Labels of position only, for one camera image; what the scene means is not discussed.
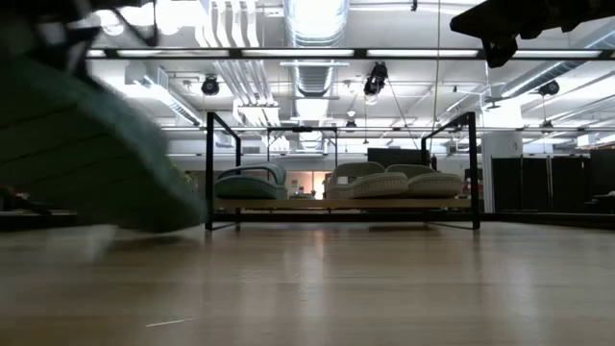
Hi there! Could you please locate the black metal wood shelf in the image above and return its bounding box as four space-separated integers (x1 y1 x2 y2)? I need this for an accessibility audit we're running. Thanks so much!
205 111 481 232

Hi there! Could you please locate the white rubber slide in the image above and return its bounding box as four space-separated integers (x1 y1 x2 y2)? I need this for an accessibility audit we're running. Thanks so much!
386 163 464 199
325 161 410 201

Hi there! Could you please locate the black left wrist camera cable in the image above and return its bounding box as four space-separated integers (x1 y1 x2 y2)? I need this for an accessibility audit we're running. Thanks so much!
113 0 160 48

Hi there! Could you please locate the green rubber slide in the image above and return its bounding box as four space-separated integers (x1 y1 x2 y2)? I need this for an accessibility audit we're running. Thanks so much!
213 161 289 201
0 52 209 235

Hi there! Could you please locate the black round ceiling device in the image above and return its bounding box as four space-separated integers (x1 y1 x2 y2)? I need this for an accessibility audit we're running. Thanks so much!
200 74 221 97
537 79 561 97

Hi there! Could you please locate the black metal rig frame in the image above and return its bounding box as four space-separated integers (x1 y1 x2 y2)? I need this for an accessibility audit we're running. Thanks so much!
0 210 615 231

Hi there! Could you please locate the black crossbar with light strips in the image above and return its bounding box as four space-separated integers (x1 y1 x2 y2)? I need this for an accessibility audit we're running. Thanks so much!
86 46 615 61

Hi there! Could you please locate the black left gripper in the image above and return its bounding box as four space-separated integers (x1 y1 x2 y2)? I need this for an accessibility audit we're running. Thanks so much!
28 0 102 78

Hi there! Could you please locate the black hanging rig camera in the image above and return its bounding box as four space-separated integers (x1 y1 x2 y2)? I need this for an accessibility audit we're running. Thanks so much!
362 61 389 97

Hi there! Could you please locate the black room partition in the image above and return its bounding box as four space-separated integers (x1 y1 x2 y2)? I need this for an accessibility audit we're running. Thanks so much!
490 154 593 213

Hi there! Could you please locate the silver ventilation duct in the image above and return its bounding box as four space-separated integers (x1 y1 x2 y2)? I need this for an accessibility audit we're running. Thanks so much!
283 0 351 97

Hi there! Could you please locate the black background screen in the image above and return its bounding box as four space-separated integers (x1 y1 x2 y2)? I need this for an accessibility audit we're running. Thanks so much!
367 147 432 168

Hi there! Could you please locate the thin hanging cable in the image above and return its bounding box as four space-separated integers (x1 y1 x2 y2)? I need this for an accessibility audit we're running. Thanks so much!
427 0 442 155

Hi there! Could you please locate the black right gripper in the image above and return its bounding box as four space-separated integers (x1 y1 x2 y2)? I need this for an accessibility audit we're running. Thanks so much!
450 0 615 69

